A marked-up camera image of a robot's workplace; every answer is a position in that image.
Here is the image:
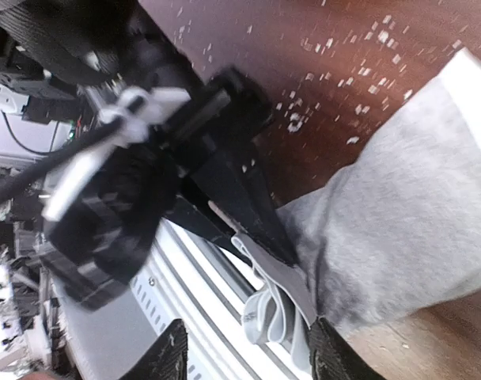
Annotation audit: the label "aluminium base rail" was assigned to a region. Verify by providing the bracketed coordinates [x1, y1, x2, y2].
[66, 217, 316, 380]

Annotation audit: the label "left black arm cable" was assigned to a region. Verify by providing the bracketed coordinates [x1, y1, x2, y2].
[0, 118, 123, 207]

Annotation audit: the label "grey boxer briefs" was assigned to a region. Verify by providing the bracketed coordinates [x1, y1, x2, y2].
[232, 49, 481, 374]

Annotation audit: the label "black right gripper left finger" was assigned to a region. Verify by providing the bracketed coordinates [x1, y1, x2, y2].
[121, 319, 188, 380]

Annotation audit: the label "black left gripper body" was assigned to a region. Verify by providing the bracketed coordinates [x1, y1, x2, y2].
[0, 1, 272, 310]

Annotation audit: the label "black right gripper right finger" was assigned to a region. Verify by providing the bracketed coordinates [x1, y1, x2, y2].
[309, 317, 383, 380]

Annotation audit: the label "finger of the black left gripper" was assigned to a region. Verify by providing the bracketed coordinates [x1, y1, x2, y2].
[166, 150, 298, 265]

